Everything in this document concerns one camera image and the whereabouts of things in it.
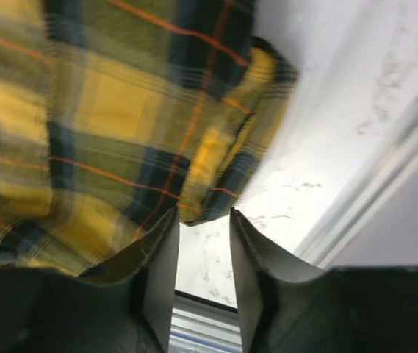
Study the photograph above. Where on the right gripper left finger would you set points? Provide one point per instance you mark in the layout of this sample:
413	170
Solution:
123	304

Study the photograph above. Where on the aluminium frame rail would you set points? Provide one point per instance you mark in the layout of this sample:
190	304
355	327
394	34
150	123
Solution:
343	221

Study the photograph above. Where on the yellow plaid long sleeve shirt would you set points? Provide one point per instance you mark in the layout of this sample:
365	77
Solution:
114	112

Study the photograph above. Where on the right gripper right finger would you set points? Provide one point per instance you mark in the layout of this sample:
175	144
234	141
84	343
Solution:
288	305

